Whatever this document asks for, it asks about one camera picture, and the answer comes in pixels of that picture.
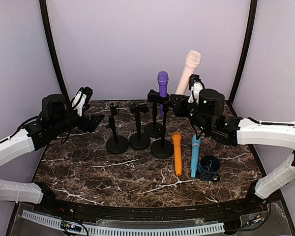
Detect black stand of purple microphone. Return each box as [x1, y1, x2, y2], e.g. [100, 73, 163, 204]
[144, 89, 170, 138]

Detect black stand of blue microphone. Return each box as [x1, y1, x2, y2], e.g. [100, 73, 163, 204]
[106, 102, 129, 154]

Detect left black frame post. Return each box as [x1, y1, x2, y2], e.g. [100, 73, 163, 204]
[39, 0, 70, 101]

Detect orange microphone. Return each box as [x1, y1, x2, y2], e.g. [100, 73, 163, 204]
[172, 132, 182, 176]

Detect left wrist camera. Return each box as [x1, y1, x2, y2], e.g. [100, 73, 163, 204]
[71, 87, 93, 117]

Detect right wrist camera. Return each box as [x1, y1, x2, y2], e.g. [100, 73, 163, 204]
[188, 74, 205, 103]

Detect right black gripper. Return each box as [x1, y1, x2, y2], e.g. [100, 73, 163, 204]
[171, 93, 211, 134]

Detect black frame post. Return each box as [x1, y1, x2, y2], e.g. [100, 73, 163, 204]
[39, 0, 70, 101]
[228, 0, 258, 104]

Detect black stand of pink microphone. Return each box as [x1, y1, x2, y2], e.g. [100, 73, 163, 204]
[150, 97, 174, 159]

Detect pink microphone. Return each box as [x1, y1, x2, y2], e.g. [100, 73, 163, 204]
[175, 50, 201, 95]

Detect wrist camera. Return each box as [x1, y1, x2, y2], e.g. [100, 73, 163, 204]
[188, 74, 205, 103]
[71, 87, 93, 117]

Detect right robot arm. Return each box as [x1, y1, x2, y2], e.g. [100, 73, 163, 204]
[170, 88, 295, 213]

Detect right black frame post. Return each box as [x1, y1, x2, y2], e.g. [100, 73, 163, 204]
[228, 0, 258, 104]

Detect purple microphone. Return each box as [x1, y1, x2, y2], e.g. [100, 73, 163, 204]
[156, 71, 170, 118]

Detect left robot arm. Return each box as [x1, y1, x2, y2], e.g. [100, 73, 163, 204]
[0, 87, 104, 214]

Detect black front rail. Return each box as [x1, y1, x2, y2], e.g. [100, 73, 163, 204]
[34, 199, 267, 222]

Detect black stand of orange microphone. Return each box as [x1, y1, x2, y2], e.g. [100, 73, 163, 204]
[129, 103, 150, 150]

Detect white slotted cable duct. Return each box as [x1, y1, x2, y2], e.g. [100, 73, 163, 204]
[21, 210, 225, 236]

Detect blue microphone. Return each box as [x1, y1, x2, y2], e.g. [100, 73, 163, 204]
[190, 134, 201, 178]

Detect dark blue mug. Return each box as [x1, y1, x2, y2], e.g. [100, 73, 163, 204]
[198, 155, 221, 182]

